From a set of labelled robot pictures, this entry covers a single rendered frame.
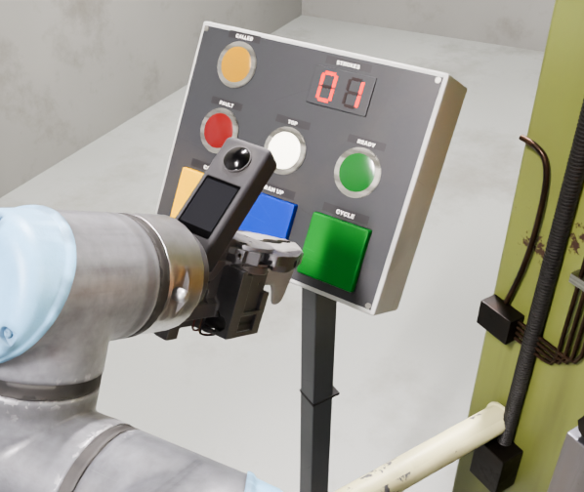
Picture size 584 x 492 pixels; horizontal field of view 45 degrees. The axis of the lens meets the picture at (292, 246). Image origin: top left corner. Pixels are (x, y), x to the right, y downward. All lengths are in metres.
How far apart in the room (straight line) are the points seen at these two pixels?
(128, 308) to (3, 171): 2.64
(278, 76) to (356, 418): 1.27
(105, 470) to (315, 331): 0.68
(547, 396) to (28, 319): 0.84
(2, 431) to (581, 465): 0.56
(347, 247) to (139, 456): 0.44
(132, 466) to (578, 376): 0.74
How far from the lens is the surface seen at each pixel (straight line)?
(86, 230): 0.45
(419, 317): 2.30
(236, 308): 0.59
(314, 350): 1.10
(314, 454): 1.28
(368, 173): 0.80
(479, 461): 1.23
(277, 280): 0.67
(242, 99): 0.90
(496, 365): 1.16
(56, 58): 3.20
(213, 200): 0.58
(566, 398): 1.08
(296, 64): 0.87
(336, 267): 0.81
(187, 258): 0.51
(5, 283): 0.42
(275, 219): 0.85
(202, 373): 2.10
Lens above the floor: 1.48
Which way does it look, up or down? 35 degrees down
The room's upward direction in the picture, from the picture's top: straight up
